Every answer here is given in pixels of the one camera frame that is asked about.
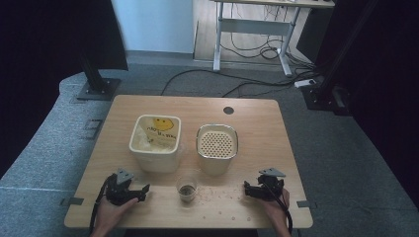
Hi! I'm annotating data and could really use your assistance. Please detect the black stand with base plate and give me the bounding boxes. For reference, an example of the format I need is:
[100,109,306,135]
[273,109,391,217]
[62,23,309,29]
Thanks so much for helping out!
[76,45,123,102]

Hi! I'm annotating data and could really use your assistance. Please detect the long black floor cable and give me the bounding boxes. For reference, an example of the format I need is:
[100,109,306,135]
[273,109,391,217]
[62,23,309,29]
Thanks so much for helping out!
[160,68,299,99]

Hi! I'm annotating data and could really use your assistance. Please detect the black slanted metal stand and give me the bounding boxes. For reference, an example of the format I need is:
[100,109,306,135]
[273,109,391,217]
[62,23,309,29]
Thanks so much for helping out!
[300,0,379,117]

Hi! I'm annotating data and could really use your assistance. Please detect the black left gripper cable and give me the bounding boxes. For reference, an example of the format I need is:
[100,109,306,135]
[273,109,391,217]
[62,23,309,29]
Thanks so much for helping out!
[88,176,115,235]

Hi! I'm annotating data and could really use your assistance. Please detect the black curtain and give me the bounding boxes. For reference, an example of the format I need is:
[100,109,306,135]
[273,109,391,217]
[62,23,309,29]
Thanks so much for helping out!
[0,0,129,181]
[295,0,419,211]

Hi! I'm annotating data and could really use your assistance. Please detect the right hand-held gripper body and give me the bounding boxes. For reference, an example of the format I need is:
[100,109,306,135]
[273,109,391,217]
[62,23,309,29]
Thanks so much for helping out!
[257,167,287,201]

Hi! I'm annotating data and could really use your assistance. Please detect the white power strip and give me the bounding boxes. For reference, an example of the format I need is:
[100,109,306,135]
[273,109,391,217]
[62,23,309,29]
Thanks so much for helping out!
[293,78,317,89]

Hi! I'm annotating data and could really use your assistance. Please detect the scattered brown crumbs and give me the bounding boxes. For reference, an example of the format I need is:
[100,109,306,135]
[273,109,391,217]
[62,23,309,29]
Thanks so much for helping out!
[197,185,245,204]

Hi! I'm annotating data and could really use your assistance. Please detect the cream perforated strainer insert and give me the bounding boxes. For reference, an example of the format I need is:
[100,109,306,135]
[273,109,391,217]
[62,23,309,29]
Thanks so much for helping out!
[200,129,236,159]

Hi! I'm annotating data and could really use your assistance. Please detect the person's right hand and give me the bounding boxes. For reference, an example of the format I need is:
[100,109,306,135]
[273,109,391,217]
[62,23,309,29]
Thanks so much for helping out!
[260,188,291,228]

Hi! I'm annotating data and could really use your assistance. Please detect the white metal frame desk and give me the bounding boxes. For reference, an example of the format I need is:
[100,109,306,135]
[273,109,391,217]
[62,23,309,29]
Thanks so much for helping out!
[211,0,336,78]

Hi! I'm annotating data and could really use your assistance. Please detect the white square waste bin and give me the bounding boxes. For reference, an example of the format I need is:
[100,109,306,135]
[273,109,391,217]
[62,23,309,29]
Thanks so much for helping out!
[128,114,183,174]

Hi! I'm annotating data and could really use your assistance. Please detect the clear plastic cup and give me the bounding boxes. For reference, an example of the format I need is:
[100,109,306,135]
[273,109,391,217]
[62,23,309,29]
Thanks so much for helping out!
[176,176,199,203]

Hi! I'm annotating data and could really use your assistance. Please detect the bundle of black cables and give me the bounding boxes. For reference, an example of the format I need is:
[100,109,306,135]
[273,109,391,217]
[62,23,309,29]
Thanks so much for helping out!
[219,3,319,72]

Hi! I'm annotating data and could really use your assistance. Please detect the person's left hand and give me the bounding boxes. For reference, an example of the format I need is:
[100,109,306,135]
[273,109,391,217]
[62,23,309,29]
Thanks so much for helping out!
[95,197,139,231]

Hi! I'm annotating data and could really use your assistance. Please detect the cream bin with metal rim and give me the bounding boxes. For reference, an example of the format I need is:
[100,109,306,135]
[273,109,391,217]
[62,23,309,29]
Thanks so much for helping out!
[196,123,239,177]

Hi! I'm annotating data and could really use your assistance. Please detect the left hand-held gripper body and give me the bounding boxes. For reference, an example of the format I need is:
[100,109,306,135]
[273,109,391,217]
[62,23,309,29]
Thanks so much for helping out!
[104,168,135,206]

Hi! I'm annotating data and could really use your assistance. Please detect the grey tape piece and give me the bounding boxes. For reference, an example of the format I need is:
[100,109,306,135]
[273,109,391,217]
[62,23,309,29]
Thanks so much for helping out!
[60,197,85,206]
[295,199,318,209]

